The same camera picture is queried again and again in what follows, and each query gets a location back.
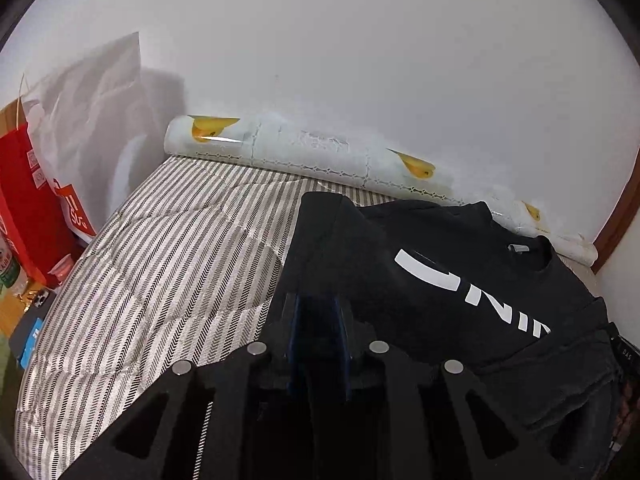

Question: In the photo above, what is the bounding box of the green labelled bottle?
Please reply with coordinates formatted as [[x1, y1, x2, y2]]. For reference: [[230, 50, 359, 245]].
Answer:
[[0, 237, 19, 292]]

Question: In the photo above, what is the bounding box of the striped bed cover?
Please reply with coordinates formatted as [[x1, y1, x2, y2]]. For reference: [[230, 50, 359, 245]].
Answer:
[[12, 155, 608, 480]]

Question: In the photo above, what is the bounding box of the brown wooden door frame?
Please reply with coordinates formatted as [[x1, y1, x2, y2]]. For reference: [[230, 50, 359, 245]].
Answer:
[[592, 157, 640, 276]]

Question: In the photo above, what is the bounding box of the white plastic bag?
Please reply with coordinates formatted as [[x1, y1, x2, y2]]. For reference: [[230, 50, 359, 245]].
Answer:
[[22, 31, 188, 238]]

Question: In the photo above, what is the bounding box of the black t-shirt with white letters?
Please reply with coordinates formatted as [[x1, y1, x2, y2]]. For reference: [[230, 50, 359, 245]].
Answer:
[[280, 191, 626, 466]]

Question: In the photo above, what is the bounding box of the red paper bag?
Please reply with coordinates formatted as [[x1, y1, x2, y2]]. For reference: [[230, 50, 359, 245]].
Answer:
[[0, 100, 76, 287]]

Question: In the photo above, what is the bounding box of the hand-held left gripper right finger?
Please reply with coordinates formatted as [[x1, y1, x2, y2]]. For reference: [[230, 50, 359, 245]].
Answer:
[[320, 292, 593, 480]]

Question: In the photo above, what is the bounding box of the black and blue box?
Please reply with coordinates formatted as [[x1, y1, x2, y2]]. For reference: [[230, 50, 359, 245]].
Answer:
[[9, 287, 53, 368]]

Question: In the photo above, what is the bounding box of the rolled white sheet yellow print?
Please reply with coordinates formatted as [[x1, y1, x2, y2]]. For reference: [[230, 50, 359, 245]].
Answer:
[[164, 112, 598, 266]]

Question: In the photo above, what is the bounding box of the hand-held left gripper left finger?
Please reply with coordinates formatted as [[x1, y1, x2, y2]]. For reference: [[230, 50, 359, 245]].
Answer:
[[60, 292, 313, 480]]

